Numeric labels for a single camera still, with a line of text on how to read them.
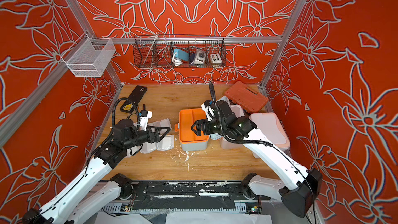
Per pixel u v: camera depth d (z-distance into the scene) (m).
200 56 0.91
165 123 0.97
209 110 0.65
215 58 0.94
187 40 0.92
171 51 0.87
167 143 0.89
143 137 0.63
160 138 0.63
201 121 0.64
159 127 0.64
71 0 0.76
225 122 0.53
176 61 0.85
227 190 0.74
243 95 1.06
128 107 1.04
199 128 0.61
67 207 0.41
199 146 0.85
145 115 0.66
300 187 0.37
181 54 0.94
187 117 0.92
